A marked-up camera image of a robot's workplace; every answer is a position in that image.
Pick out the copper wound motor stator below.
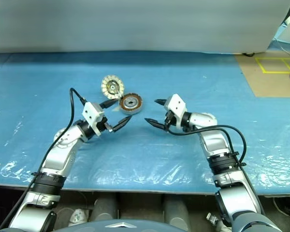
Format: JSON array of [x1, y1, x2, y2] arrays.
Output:
[[118, 93, 144, 116]]

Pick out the brown cardboard floor sheet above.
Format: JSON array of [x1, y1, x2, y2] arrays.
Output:
[[234, 52, 290, 99]]

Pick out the silver motor rotor cap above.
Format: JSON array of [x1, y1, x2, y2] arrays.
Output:
[[101, 74, 124, 99]]

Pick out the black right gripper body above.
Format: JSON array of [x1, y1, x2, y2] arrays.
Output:
[[163, 110, 178, 129]]

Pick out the white backdrop board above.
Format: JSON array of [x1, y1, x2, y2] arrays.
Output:
[[0, 0, 290, 55]]

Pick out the blue plastic table cover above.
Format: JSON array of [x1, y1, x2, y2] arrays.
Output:
[[0, 50, 290, 195]]

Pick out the grey robot torso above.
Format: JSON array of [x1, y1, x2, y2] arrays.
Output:
[[86, 218, 170, 232]]

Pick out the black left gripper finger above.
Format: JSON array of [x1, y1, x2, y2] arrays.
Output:
[[99, 99, 117, 109], [112, 115, 133, 133]]

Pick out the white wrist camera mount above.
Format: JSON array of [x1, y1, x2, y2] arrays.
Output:
[[166, 93, 186, 129], [82, 101, 105, 136]]

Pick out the white plastic bracket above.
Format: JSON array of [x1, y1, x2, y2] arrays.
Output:
[[69, 209, 90, 227]]

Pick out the small silver metal fitting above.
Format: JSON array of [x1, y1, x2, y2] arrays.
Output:
[[206, 212, 223, 229]]

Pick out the dark grey rounded cylinder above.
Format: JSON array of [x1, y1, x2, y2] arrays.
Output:
[[94, 193, 119, 221], [164, 194, 191, 228]]

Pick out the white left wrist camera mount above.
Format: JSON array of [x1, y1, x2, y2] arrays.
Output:
[[82, 101, 105, 136]]

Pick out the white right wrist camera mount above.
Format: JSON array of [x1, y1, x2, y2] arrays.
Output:
[[166, 93, 186, 129]]

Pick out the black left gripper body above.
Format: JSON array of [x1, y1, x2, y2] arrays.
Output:
[[96, 116, 116, 135]]

